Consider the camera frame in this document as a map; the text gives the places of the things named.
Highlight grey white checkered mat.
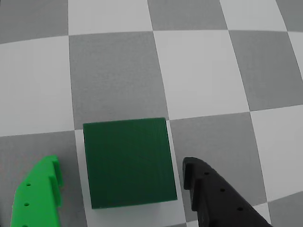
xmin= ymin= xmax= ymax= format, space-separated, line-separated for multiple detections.
xmin=0 ymin=0 xmax=303 ymax=227

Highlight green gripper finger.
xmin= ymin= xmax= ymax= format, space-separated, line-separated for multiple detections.
xmin=10 ymin=155 xmax=64 ymax=227

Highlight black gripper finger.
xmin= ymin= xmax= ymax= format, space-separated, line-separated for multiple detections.
xmin=182 ymin=156 xmax=273 ymax=227

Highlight green cube dice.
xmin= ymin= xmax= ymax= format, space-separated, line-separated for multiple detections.
xmin=82 ymin=117 xmax=178 ymax=210

